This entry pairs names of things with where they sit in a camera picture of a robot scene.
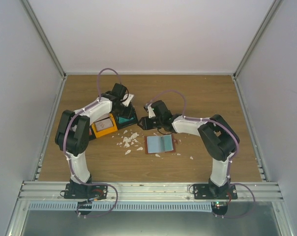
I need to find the brown leather card holder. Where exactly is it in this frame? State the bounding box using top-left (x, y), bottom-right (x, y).
top-left (144, 134), bottom-right (178, 154)

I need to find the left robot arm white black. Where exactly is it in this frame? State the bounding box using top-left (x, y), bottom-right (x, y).
top-left (55, 83), bottom-right (134, 201)

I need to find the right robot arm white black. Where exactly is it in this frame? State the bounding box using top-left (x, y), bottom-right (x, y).
top-left (138, 100), bottom-right (240, 199)

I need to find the black bin with teal cards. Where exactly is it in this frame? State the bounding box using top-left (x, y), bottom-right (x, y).
top-left (114, 103), bottom-right (138, 130)

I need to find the yellow bin with white cards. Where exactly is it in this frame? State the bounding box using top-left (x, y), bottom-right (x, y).
top-left (89, 114), bottom-right (118, 140)

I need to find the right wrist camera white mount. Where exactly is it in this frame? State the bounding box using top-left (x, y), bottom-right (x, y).
top-left (144, 103), bottom-right (155, 118)

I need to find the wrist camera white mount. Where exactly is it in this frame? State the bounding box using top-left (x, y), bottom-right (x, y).
top-left (144, 103), bottom-right (155, 118)
top-left (121, 93), bottom-right (134, 107)

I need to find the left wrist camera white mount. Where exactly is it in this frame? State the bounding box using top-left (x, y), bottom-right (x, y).
top-left (121, 93), bottom-right (134, 107)

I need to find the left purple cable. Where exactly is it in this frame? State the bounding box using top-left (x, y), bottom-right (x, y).
top-left (63, 68), bottom-right (123, 218)

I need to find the grey slotted cable duct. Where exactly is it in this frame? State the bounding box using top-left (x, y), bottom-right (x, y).
top-left (29, 201), bottom-right (212, 212)

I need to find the aluminium front rail frame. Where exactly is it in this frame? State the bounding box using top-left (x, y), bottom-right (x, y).
top-left (6, 181), bottom-right (294, 236)

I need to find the left aluminium corner post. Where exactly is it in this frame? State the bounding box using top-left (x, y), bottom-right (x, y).
top-left (20, 0), bottom-right (66, 80)

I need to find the aluminium corner post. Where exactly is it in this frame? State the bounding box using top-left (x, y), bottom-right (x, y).
top-left (20, 0), bottom-right (66, 80)
top-left (233, 0), bottom-right (283, 80)

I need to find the right aluminium corner post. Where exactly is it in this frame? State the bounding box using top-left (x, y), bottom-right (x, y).
top-left (233, 0), bottom-right (283, 80)

